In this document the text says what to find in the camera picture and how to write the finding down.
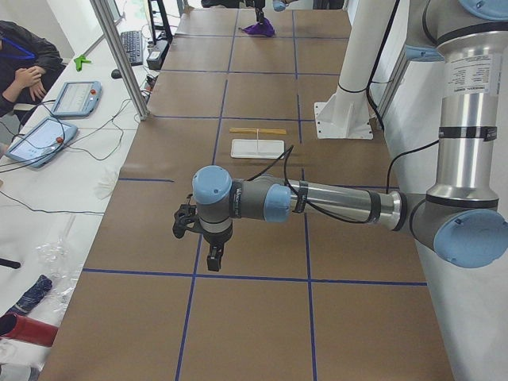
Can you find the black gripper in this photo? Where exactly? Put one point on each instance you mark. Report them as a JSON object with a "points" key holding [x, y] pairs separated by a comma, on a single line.
{"points": [[217, 238]]}

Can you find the purple towel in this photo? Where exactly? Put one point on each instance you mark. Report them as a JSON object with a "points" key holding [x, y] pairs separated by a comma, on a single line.
{"points": [[260, 29]]}

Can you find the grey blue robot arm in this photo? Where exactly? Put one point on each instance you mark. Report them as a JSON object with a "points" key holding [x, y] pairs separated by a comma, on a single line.
{"points": [[457, 217]]}

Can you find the left wooden rack rod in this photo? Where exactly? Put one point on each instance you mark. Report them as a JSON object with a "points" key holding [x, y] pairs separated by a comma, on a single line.
{"points": [[258, 132]]}

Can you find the wooden rack rod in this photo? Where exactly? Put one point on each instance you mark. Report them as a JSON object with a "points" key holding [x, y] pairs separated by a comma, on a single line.
{"points": [[254, 129], [258, 132]]}

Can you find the right wooden rack rod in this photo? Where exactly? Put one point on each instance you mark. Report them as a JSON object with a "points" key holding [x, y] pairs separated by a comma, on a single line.
{"points": [[254, 129]]}

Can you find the white crumpled tissue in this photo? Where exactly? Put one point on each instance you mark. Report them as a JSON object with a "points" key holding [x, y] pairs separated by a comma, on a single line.
{"points": [[106, 184]]}

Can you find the crumpled clear plastic wrap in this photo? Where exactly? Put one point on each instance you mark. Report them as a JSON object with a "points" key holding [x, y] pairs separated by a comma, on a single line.
{"points": [[61, 267]]}

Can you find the black mini computer box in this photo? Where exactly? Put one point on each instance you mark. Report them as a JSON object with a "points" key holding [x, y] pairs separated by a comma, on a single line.
{"points": [[157, 55]]}

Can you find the black computer mouse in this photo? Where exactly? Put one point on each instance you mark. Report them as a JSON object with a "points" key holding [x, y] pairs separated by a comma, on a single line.
{"points": [[115, 74]]}

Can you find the near teach pendant tablet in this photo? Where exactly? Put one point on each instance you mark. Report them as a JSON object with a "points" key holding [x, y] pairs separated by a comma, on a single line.
{"points": [[42, 142]]}

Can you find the teach pendant tablet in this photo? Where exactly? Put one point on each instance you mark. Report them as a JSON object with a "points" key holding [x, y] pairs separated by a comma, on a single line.
{"points": [[77, 99], [42, 142]]}

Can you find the far teach pendant tablet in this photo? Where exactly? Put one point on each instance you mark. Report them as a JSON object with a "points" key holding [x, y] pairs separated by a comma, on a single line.
{"points": [[77, 99]]}

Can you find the black marker pen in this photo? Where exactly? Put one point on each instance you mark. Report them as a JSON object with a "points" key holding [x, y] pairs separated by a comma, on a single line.
{"points": [[9, 263]]}

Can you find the red cylinder can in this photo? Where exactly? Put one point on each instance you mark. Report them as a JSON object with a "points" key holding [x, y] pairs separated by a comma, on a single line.
{"points": [[28, 330]]}

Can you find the black keyboard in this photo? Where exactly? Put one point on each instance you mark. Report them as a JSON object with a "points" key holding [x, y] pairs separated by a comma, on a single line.
{"points": [[132, 43]]}

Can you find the green plastic clamp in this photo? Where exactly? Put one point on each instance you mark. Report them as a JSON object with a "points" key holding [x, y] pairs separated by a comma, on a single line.
{"points": [[80, 61]]}

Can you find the seated person in black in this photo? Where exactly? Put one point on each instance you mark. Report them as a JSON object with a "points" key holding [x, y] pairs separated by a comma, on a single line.
{"points": [[30, 65]]}

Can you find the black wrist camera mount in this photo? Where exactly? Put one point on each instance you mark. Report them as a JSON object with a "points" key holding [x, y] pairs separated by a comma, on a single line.
{"points": [[186, 219]]}

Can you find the white rack base plate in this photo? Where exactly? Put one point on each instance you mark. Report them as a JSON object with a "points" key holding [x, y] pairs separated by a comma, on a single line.
{"points": [[246, 149]]}

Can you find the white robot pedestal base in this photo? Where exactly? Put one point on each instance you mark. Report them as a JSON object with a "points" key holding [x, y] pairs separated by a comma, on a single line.
{"points": [[345, 115]]}

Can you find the aluminium frame post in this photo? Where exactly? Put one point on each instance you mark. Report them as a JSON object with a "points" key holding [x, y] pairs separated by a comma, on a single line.
{"points": [[106, 21]]}

